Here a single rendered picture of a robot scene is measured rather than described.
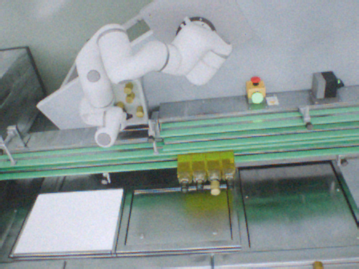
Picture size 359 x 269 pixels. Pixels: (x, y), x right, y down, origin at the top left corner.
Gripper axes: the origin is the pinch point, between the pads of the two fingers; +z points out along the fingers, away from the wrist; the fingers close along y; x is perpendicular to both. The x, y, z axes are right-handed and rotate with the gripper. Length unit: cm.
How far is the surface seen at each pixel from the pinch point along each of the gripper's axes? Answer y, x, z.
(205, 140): 36.1, -12.7, -8.0
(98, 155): -9.6, -15.7, -7.5
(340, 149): 92, -21, -10
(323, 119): 82, -5, -15
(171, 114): 22.7, -1.8, -3.2
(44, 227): -33, -39, -25
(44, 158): -34.7, -16.0, -5.6
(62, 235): -25, -40, -30
